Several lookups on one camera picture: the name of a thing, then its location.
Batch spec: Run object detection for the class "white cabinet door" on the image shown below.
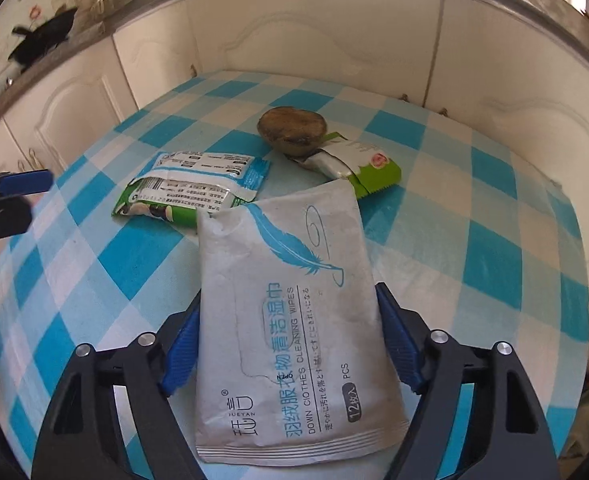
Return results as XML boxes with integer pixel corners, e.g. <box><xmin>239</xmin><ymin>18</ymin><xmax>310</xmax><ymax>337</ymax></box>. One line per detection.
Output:
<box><xmin>2</xmin><ymin>37</ymin><xmax>140</xmax><ymax>177</ymax></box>
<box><xmin>426</xmin><ymin>0</ymin><xmax>589</xmax><ymax>201</ymax></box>
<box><xmin>112</xmin><ymin>7</ymin><xmax>200</xmax><ymax>112</ymax></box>
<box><xmin>187</xmin><ymin>0</ymin><xmax>445</xmax><ymax>107</ymax></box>

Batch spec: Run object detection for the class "blue white checked tablecloth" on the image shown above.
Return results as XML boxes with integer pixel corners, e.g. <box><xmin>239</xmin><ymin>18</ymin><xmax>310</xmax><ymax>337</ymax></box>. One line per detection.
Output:
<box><xmin>0</xmin><ymin>71</ymin><xmax>589</xmax><ymax>480</ymax></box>

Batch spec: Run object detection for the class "green white blue-edged wrapper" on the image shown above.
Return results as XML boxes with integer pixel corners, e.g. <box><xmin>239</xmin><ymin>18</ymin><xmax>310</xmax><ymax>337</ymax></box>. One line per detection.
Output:
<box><xmin>112</xmin><ymin>151</ymin><xmax>271</xmax><ymax>231</ymax></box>

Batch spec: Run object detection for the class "green white silver-lined wrapper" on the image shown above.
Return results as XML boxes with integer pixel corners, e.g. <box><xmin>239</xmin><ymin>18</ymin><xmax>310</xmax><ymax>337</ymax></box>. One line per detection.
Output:
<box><xmin>287</xmin><ymin>131</ymin><xmax>403</xmax><ymax>198</ymax></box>

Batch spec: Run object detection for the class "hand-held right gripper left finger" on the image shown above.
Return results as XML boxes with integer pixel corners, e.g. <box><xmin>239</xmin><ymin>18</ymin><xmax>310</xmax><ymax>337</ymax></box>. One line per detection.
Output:
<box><xmin>32</xmin><ymin>292</ymin><xmax>208</xmax><ymax>480</ymax></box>

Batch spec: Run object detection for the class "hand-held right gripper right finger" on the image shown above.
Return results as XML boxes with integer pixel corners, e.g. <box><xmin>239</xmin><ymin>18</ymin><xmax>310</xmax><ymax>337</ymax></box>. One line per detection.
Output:
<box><xmin>375</xmin><ymin>282</ymin><xmax>560</xmax><ymax>480</ymax></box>

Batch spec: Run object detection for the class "black frying pan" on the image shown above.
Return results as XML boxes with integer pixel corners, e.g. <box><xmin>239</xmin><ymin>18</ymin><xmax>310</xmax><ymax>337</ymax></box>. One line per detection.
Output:
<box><xmin>7</xmin><ymin>7</ymin><xmax>80</xmax><ymax>69</ymax></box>

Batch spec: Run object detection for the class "grey kitchen countertop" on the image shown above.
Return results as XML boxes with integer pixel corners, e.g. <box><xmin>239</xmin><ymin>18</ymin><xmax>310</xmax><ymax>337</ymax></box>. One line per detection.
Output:
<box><xmin>0</xmin><ymin>0</ymin><xmax>589</xmax><ymax>128</ymax></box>

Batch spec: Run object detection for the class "white feather-print wipes packet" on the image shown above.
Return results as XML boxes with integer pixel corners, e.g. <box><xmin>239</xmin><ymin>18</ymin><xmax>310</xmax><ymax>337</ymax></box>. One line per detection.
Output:
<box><xmin>194</xmin><ymin>179</ymin><xmax>410</xmax><ymax>463</ymax></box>

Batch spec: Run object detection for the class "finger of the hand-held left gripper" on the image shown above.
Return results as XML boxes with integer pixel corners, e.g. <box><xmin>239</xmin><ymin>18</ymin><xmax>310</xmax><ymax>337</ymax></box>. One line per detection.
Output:
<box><xmin>0</xmin><ymin>170</ymin><xmax>54</xmax><ymax>199</ymax></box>
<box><xmin>0</xmin><ymin>194</ymin><xmax>34</xmax><ymax>246</ymax></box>

